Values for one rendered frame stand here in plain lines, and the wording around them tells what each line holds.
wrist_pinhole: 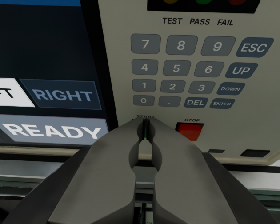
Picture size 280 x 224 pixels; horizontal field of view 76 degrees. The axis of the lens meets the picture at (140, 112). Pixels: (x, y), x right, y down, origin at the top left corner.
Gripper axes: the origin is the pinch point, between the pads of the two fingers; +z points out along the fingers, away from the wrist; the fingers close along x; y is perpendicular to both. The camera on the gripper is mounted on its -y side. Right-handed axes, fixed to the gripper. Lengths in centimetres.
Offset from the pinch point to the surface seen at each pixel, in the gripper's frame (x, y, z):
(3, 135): -14.4, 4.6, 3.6
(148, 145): 0.4, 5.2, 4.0
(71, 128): -6.8, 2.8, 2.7
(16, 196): -17.7, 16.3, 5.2
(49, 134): -9.4, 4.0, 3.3
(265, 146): 11.8, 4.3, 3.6
